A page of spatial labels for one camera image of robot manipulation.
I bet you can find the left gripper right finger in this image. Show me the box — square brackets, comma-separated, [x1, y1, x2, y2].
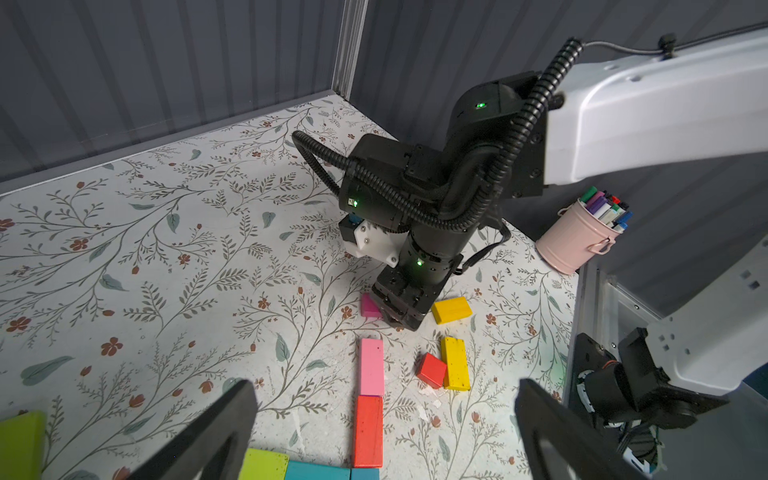
[515, 379, 644, 479]

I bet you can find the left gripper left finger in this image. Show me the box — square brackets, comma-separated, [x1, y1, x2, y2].
[129, 380, 258, 480]

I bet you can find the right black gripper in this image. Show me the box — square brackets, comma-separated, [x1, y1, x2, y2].
[339, 134, 465, 331]

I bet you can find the lime green block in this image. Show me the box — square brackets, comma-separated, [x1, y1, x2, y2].
[238, 448, 290, 480]
[1, 411, 46, 480]

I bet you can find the teal rectangular block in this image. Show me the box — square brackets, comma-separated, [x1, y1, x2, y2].
[285, 460, 351, 480]

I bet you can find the magenta block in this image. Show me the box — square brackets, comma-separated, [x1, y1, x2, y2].
[360, 293, 382, 319]

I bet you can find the yellow block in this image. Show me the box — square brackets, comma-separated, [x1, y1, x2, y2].
[431, 297, 473, 325]
[441, 337, 471, 391]

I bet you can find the small teal cube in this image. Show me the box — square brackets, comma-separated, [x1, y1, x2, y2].
[350, 468, 380, 480]

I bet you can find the red block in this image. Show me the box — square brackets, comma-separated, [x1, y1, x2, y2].
[353, 395, 383, 468]

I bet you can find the pink block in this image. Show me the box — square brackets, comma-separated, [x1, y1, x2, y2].
[359, 338, 385, 397]

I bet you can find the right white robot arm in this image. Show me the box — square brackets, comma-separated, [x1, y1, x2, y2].
[338, 28, 767, 429]

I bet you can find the small red cube right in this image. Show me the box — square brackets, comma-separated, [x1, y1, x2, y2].
[416, 353, 447, 389]

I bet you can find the pink marker cup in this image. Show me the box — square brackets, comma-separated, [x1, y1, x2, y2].
[535, 186, 633, 275]

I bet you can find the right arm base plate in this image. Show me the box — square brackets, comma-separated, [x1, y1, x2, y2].
[566, 333, 628, 433]

